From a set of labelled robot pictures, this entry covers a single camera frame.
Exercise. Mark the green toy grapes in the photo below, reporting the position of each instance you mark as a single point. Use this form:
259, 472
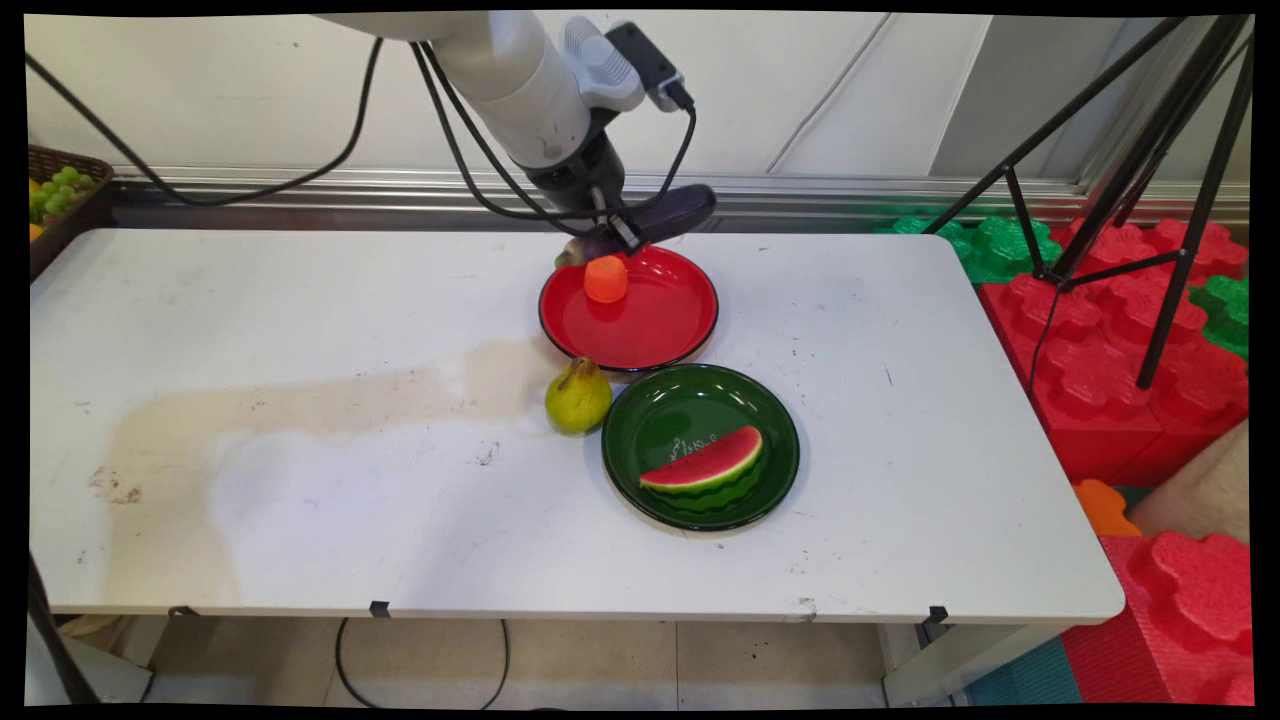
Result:
58, 190

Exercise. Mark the dark green round plate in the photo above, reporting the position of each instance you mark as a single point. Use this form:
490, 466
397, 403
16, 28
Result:
680, 410

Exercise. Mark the toy watermelon slice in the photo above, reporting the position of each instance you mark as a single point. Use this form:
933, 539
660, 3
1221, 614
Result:
705, 465

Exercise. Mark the red foam blocks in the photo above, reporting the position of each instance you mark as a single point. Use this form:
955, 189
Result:
1090, 380

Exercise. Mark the white table leg frame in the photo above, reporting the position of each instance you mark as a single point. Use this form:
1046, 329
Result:
950, 665

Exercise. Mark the orange toy fruit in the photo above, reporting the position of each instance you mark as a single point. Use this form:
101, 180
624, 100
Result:
606, 280

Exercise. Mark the brown wicker basket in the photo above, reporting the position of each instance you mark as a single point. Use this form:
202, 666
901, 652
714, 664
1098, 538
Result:
60, 235

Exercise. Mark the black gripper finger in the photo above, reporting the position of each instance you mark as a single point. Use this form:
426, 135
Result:
620, 225

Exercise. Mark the red foam block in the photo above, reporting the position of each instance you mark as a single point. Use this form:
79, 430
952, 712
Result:
1180, 620

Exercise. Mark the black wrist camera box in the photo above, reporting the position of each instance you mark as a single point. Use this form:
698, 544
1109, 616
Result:
648, 65

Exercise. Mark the purple toy eggplant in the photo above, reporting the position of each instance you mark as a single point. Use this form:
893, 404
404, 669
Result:
675, 212

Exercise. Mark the orange foam block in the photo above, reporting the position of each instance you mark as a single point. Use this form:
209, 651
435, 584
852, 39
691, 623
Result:
1103, 508

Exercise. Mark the black tripod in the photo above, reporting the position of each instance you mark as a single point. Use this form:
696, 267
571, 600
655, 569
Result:
1185, 105

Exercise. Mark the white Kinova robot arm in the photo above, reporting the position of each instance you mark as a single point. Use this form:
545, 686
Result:
520, 90

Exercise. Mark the metal wall rail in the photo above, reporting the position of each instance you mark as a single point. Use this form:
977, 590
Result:
850, 195

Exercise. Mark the green foam blocks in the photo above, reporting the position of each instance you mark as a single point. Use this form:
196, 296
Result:
1000, 250

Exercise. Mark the green foam block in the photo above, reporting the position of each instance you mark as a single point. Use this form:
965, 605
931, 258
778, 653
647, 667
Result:
1225, 315

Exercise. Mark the red round plate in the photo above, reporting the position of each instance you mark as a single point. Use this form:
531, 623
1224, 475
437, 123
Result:
650, 320

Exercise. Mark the teal floor mat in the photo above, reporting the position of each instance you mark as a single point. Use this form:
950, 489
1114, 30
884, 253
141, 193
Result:
1020, 680

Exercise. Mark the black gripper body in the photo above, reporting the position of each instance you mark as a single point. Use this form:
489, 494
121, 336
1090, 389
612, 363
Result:
580, 180

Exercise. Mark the yellow-green toy pear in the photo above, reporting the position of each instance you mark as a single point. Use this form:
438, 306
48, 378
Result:
578, 400

